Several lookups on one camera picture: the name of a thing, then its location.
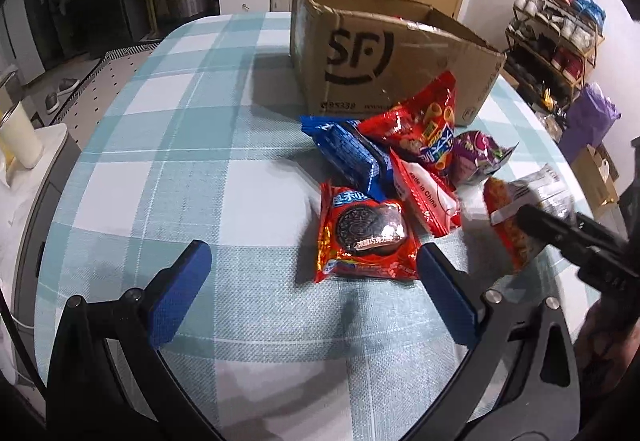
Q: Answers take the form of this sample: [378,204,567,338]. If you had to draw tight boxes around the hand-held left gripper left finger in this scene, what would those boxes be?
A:
[47,240,226,441]

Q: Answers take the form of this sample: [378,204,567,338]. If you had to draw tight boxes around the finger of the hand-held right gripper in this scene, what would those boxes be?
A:
[515,204,602,268]
[572,211,631,248]

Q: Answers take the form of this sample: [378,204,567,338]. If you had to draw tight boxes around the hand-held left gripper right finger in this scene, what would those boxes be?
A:
[400,243,583,441]

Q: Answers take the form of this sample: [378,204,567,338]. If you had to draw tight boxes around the orange noodle snack packet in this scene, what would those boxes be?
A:
[482,164,576,274]

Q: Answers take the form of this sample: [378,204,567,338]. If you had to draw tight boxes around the purple candy packet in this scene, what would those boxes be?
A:
[447,130,521,187]

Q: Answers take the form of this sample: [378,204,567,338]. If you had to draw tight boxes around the red white label packet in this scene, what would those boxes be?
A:
[390,148,463,239]

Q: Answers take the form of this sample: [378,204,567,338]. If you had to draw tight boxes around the red chocolate cookie packet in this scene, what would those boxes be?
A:
[314,181,421,283]

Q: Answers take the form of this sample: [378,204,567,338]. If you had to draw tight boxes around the red roll snack bag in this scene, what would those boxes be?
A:
[357,70,458,172]

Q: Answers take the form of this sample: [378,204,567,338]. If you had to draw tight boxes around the blue cookie packet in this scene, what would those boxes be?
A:
[300,116,393,199]

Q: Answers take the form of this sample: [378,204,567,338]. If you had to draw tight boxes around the brown cardboard box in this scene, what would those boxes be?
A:
[290,0,507,127]

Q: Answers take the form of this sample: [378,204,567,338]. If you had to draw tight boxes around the person's right hand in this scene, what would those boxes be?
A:
[575,302,640,373]

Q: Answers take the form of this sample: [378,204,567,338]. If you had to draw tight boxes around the open cardboard box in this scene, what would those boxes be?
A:
[570,144,621,207]

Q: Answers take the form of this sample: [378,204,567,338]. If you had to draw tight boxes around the purple bag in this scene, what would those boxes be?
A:
[565,84,621,162]

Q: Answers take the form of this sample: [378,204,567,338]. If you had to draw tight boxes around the white grey side cabinet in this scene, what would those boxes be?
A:
[0,124,83,387]

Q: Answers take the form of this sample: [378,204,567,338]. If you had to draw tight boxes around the metal shoe rack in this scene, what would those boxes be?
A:
[505,0,606,107]

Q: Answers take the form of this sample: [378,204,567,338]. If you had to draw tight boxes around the rows of assorted shoes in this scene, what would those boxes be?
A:
[512,0,606,82]

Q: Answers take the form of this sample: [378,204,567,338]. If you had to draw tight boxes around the cream tumbler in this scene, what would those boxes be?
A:
[0,102,45,169]

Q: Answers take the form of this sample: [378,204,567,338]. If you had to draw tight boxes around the dotted rug striped border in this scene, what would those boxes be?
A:
[47,41,163,132]

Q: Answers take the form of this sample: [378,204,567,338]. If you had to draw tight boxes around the dark wardrobe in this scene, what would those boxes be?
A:
[30,0,81,72]

